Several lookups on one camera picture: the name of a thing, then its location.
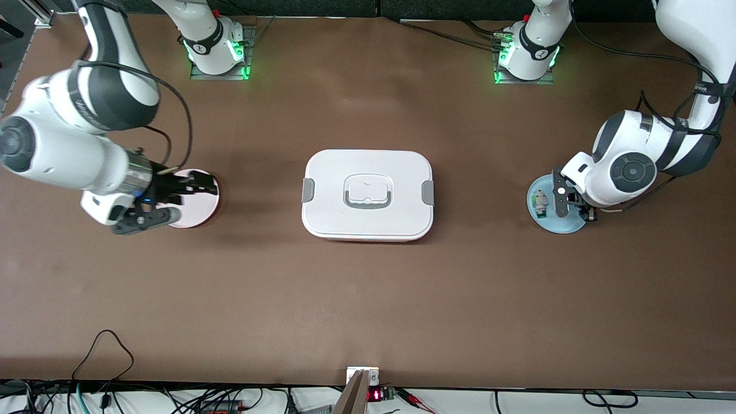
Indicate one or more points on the pink round plate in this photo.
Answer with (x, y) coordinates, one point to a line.
(201, 213)

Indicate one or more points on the light blue round plate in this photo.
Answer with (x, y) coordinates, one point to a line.
(569, 225)

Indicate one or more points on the aluminium camera post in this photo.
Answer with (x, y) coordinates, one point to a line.
(353, 397)

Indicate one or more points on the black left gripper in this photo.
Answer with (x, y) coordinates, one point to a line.
(587, 214)

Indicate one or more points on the white green push-button switch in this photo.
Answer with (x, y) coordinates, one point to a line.
(540, 204)

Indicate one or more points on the red digit display board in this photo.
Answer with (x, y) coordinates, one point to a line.
(375, 395)

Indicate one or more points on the orange black connector device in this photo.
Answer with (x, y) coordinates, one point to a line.
(221, 407)

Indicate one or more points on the white lunch box grey clips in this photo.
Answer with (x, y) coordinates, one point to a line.
(333, 172)

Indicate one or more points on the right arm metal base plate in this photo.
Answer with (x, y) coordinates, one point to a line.
(250, 34)

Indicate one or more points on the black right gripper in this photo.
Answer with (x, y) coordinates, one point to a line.
(165, 187)

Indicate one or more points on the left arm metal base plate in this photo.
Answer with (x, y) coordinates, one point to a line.
(506, 81)

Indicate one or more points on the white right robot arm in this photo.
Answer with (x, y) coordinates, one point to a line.
(69, 155)

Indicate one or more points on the red clip leads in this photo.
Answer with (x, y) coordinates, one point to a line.
(422, 405)

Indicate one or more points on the aluminium frame profile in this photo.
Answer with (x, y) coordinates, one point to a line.
(43, 14)

